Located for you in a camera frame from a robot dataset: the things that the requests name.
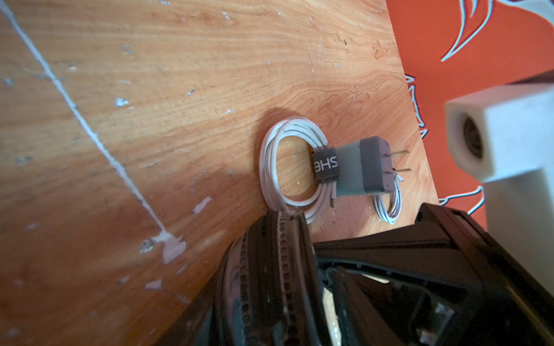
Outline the white coiled cable upper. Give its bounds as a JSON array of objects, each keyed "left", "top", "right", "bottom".
[{"left": 258, "top": 116, "right": 339, "bottom": 226}]

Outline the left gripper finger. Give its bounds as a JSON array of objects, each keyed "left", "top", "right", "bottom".
[{"left": 315, "top": 203, "right": 553, "bottom": 345}]

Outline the white coiled cable right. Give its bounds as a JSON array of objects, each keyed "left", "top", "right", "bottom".
[{"left": 373, "top": 174, "right": 404, "bottom": 226}]

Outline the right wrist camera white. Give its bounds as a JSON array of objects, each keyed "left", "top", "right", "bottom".
[{"left": 445, "top": 83, "right": 553, "bottom": 293}]

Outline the small teal charger upper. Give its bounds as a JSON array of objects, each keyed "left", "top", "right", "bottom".
[{"left": 336, "top": 136, "right": 400, "bottom": 196}]

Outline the white coiled cable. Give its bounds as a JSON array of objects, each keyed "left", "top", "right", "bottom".
[
  {"left": 373, "top": 174, "right": 404, "bottom": 226},
  {"left": 258, "top": 116, "right": 339, "bottom": 226}
]

